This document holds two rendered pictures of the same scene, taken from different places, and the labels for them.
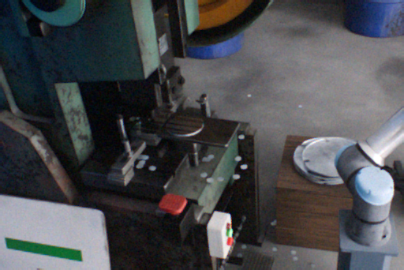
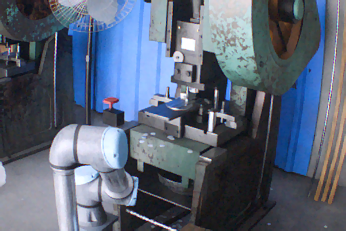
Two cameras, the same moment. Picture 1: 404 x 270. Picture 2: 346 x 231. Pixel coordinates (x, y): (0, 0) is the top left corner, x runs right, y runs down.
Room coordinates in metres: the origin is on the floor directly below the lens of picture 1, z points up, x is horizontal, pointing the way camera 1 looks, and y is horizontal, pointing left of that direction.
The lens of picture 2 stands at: (1.86, -1.81, 1.47)
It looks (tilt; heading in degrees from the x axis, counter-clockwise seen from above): 20 degrees down; 106
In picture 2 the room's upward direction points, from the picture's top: 3 degrees clockwise
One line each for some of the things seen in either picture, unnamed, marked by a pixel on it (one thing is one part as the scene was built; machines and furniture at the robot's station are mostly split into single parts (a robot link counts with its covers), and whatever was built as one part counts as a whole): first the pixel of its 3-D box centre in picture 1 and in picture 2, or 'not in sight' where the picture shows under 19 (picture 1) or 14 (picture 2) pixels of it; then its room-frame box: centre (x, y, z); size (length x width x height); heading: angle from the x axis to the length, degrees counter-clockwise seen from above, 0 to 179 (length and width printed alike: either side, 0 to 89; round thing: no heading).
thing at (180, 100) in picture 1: (172, 101); (224, 112); (1.52, 0.28, 0.76); 0.17 x 0.06 x 0.10; 161
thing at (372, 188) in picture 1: (372, 192); (88, 184); (1.14, -0.39, 0.62); 0.13 x 0.12 x 0.14; 12
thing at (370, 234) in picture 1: (368, 219); (88, 208); (1.13, -0.40, 0.50); 0.15 x 0.15 x 0.10
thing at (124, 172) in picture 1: (127, 155); (165, 96); (1.20, 0.38, 0.76); 0.17 x 0.06 x 0.10; 161
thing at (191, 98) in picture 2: (153, 125); (193, 104); (1.36, 0.32, 0.76); 0.15 x 0.09 x 0.05; 161
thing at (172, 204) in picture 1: (173, 211); (111, 106); (0.98, 0.22, 0.72); 0.07 x 0.06 x 0.08; 71
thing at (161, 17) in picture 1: (150, 52); (192, 48); (1.35, 0.29, 1.04); 0.17 x 0.15 x 0.30; 71
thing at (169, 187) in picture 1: (155, 144); (193, 120); (1.36, 0.33, 0.68); 0.45 x 0.30 x 0.06; 161
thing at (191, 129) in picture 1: (200, 143); (172, 121); (1.31, 0.16, 0.72); 0.25 x 0.14 x 0.14; 71
